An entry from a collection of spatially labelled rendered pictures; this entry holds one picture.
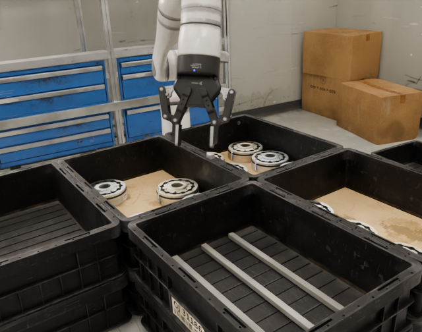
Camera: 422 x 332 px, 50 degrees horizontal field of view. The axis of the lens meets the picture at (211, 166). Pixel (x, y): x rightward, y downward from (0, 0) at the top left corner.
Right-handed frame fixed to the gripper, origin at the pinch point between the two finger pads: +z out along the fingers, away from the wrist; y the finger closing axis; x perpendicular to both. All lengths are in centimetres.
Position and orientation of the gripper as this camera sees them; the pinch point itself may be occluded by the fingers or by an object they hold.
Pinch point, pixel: (194, 138)
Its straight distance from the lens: 81.0
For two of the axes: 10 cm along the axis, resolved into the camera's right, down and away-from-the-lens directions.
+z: -0.5, 9.9, 0.9
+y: 9.9, 0.6, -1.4
